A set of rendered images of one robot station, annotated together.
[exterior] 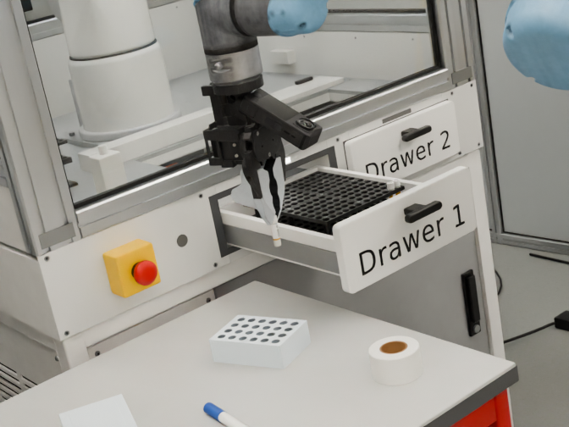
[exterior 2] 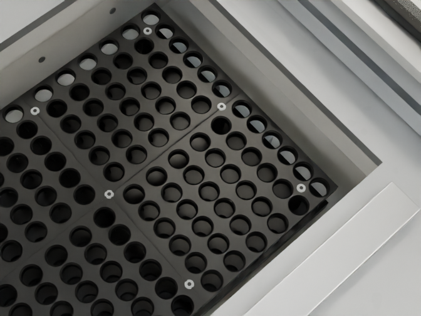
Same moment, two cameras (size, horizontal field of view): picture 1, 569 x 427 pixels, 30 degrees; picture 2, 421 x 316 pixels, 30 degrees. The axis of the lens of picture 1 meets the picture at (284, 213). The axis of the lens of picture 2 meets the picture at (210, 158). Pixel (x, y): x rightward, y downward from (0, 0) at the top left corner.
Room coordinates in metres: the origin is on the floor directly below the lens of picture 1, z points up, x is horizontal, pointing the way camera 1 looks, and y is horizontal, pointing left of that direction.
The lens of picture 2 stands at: (2.14, 0.03, 1.35)
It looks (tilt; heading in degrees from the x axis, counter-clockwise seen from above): 66 degrees down; 255
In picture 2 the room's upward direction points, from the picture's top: 10 degrees clockwise
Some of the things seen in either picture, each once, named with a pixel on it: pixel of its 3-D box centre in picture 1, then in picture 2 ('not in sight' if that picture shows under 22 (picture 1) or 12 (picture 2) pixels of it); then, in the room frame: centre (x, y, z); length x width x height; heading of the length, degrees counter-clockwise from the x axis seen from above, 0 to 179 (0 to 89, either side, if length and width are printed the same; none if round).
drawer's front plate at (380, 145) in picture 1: (405, 146); not in sight; (2.00, -0.26, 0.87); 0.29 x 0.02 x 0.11; 126
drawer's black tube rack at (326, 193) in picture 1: (324, 212); not in sight; (1.72, -0.07, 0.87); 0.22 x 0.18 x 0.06; 36
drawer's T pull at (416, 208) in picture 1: (417, 210); not in sight; (1.53, -0.20, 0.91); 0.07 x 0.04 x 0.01; 126
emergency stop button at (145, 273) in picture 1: (143, 272); not in sight; (1.57, 0.24, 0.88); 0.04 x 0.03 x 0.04; 126
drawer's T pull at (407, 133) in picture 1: (411, 132); not in sight; (1.97, -0.27, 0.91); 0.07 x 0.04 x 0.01; 126
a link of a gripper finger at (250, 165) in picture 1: (255, 167); not in sight; (1.43, 0.03, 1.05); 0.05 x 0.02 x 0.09; 147
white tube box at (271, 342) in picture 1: (260, 341); not in sight; (1.45, 0.07, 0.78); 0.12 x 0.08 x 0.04; 57
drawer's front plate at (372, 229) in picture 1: (408, 227); not in sight; (1.56, -0.19, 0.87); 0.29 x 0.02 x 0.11; 126
